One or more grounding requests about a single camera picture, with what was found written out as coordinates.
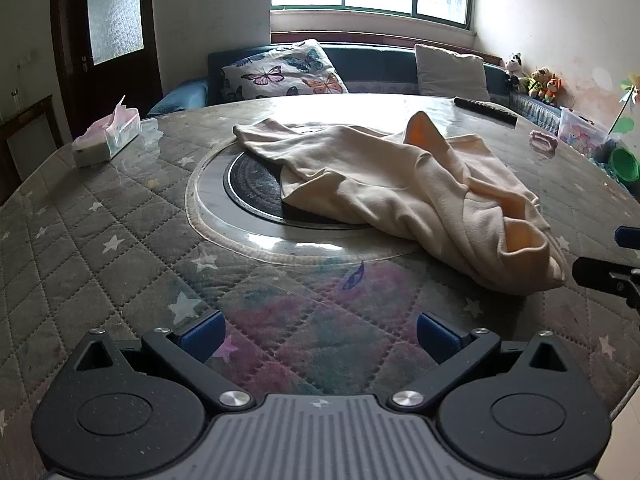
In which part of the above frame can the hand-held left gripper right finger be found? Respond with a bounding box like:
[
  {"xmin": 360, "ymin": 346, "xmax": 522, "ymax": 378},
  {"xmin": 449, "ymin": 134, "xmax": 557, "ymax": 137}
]
[{"xmin": 387, "ymin": 311, "xmax": 572, "ymax": 414}]

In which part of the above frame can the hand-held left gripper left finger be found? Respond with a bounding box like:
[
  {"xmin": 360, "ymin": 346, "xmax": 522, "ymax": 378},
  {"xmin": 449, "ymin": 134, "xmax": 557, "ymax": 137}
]
[{"xmin": 65, "ymin": 310, "xmax": 254, "ymax": 415}]

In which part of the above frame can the cream garment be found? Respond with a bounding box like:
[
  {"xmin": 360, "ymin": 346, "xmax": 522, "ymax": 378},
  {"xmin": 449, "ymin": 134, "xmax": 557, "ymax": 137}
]
[{"xmin": 233, "ymin": 111, "xmax": 569, "ymax": 295}]

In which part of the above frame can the green plastic cup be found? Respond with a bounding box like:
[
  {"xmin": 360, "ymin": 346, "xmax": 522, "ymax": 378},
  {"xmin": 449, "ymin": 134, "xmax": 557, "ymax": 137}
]
[{"xmin": 610, "ymin": 147, "xmax": 640, "ymax": 184}]

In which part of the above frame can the clear plastic storage box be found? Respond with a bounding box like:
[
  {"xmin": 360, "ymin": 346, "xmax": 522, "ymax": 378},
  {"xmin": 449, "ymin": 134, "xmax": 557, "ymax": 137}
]
[{"xmin": 556, "ymin": 106, "xmax": 610, "ymax": 157}]

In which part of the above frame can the small pink dish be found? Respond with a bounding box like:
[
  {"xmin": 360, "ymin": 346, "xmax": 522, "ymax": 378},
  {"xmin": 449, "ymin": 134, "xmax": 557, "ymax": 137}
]
[{"xmin": 530, "ymin": 130, "xmax": 558, "ymax": 152}]

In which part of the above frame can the colourful pinwheel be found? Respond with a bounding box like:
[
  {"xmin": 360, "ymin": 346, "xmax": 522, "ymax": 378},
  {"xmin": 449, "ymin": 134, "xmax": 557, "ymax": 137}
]
[{"xmin": 607, "ymin": 74, "xmax": 640, "ymax": 137}]

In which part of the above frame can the round black hotplate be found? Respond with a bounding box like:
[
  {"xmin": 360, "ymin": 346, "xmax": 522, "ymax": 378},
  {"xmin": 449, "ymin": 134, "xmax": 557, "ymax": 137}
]
[{"xmin": 223, "ymin": 152, "xmax": 372, "ymax": 231}]

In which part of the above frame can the orange plush toy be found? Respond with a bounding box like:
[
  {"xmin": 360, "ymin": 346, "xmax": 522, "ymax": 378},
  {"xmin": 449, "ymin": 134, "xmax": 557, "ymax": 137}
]
[{"xmin": 542, "ymin": 75, "xmax": 564, "ymax": 106}]

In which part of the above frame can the green plush toy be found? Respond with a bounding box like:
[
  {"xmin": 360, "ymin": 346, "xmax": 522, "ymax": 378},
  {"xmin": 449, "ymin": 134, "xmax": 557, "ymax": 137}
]
[{"xmin": 527, "ymin": 67, "xmax": 549, "ymax": 99}]

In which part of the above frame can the black remote control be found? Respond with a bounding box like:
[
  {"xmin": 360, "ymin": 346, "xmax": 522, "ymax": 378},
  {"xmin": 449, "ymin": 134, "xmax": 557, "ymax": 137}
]
[{"xmin": 453, "ymin": 96, "xmax": 519, "ymax": 128}]

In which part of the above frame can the cow plush toy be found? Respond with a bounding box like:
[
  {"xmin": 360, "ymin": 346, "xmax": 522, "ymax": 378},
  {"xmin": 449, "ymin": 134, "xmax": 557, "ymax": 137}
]
[{"xmin": 503, "ymin": 52, "xmax": 527, "ymax": 93}]

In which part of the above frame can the pink tissue box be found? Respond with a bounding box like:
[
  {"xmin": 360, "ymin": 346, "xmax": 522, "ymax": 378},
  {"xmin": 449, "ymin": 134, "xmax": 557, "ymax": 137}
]
[{"xmin": 71, "ymin": 94, "xmax": 142, "ymax": 169}]

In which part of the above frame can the plain white pillow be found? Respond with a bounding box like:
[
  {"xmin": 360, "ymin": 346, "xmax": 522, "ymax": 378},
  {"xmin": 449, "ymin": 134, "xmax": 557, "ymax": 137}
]
[{"xmin": 414, "ymin": 43, "xmax": 491, "ymax": 103}]

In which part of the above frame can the blue sofa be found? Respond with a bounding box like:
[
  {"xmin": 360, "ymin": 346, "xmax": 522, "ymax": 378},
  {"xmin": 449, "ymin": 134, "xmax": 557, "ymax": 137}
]
[{"xmin": 146, "ymin": 42, "xmax": 565, "ymax": 135}]

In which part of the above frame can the butterfly print pillow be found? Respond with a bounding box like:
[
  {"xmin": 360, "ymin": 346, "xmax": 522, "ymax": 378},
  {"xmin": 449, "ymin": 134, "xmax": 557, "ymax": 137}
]
[{"xmin": 220, "ymin": 39, "xmax": 350, "ymax": 103}]

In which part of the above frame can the dark wooden door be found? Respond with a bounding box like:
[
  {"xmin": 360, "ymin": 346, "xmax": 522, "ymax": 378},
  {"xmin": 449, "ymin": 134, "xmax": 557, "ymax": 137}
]
[{"xmin": 49, "ymin": 0, "xmax": 164, "ymax": 113}]

